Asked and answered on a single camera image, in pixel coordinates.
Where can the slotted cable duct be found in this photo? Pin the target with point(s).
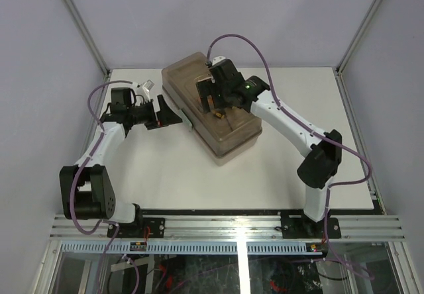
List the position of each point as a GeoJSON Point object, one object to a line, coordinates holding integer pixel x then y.
{"type": "Point", "coordinates": [189, 248]}

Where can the aluminium frame post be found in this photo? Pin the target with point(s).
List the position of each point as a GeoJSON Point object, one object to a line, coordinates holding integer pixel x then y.
{"type": "Point", "coordinates": [358, 36]}
{"type": "Point", "coordinates": [86, 36]}

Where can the grey-green toolbox latch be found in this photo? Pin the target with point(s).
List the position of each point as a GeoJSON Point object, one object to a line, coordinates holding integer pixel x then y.
{"type": "Point", "coordinates": [186, 120]}

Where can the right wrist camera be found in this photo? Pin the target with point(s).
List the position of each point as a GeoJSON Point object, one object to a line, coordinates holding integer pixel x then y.
{"type": "Point", "coordinates": [215, 60]}

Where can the left aluminium frame post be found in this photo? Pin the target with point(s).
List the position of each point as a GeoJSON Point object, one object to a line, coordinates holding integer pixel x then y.
{"type": "Point", "coordinates": [86, 36]}

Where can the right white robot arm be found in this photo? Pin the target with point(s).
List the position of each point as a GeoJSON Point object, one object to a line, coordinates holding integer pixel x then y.
{"type": "Point", "coordinates": [320, 150]}

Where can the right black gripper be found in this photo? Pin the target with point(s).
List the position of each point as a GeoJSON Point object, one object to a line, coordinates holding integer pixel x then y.
{"type": "Point", "coordinates": [207, 88]}

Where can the beige toolbox with smoky lid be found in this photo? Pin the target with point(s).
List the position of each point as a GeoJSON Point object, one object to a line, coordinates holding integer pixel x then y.
{"type": "Point", "coordinates": [223, 140]}

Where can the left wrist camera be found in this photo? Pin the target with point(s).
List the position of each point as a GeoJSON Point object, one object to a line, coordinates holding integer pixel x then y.
{"type": "Point", "coordinates": [143, 89]}

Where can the yellow-black screwdriver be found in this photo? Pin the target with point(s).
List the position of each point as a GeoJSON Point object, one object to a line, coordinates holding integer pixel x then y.
{"type": "Point", "coordinates": [220, 115]}

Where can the right aluminium frame post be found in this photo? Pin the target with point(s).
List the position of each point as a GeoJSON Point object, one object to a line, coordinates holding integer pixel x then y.
{"type": "Point", "coordinates": [358, 36]}

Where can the aluminium mounting rail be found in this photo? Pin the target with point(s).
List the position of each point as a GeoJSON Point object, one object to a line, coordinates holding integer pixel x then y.
{"type": "Point", "coordinates": [351, 228]}

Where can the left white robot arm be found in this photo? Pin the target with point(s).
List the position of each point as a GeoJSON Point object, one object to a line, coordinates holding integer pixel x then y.
{"type": "Point", "coordinates": [86, 188]}

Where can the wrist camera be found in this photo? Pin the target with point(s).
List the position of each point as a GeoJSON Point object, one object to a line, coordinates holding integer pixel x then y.
{"type": "Point", "coordinates": [143, 89]}
{"type": "Point", "coordinates": [215, 60]}

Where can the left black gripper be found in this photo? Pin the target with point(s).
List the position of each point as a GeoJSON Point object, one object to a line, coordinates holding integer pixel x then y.
{"type": "Point", "coordinates": [165, 117]}

